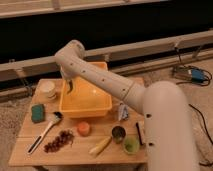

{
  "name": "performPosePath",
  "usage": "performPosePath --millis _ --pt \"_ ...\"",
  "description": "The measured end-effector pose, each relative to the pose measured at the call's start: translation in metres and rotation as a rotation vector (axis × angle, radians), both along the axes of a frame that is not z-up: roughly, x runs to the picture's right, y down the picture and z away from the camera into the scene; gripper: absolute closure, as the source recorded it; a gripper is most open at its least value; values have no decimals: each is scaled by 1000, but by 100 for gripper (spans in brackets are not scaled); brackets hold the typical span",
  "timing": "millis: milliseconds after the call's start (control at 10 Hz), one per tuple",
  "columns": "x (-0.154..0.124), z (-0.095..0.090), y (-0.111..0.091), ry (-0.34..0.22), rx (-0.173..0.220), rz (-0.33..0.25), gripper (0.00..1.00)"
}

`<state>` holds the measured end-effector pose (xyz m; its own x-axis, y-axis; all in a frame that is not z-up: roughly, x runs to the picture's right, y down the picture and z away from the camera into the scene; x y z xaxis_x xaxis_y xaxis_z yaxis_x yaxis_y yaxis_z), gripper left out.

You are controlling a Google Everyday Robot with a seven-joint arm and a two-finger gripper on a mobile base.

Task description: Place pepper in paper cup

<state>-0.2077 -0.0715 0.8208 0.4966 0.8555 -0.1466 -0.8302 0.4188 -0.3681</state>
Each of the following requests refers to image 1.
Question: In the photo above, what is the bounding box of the green pepper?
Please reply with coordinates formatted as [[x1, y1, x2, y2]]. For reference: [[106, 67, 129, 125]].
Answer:
[[67, 80, 73, 94]]

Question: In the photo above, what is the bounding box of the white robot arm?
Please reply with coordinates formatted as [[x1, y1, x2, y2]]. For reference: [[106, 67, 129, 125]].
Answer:
[[54, 40, 200, 171]]

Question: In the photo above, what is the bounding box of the green cup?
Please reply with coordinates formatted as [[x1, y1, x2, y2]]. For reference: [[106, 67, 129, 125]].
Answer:
[[123, 137, 140, 155]]

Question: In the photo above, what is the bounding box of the yellow plastic bin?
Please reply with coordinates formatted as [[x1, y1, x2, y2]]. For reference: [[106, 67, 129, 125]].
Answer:
[[58, 61, 114, 119]]

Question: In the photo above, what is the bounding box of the green sponge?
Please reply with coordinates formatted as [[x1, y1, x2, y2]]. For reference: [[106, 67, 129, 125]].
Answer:
[[31, 104, 45, 123]]

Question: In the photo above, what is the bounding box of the orange round fruit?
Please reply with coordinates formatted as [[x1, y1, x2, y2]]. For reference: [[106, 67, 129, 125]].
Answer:
[[77, 121, 91, 136]]

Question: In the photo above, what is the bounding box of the bunch of red grapes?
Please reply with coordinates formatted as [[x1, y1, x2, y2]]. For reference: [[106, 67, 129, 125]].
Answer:
[[44, 130, 74, 153]]

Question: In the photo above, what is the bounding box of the wooden table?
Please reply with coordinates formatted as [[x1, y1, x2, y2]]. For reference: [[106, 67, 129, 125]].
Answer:
[[8, 76, 149, 171]]

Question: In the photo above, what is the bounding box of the crumpled silver wrapper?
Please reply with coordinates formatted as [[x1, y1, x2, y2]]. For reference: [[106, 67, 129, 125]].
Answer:
[[118, 103, 129, 121]]

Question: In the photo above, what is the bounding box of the dark metal can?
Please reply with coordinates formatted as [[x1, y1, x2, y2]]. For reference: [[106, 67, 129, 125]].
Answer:
[[112, 126, 126, 143]]

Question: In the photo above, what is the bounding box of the black marker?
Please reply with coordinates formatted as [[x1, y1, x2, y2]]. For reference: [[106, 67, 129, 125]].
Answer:
[[135, 122, 143, 146]]

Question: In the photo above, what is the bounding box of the blue electronic box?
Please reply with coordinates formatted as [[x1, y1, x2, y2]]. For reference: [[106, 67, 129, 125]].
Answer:
[[172, 66, 206, 83]]

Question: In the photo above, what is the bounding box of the white-handled brush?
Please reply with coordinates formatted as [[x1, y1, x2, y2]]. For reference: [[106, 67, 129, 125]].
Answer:
[[27, 112, 63, 154]]

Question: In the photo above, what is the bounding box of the black cable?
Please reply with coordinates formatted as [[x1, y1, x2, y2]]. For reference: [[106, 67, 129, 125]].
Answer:
[[188, 103, 213, 167]]

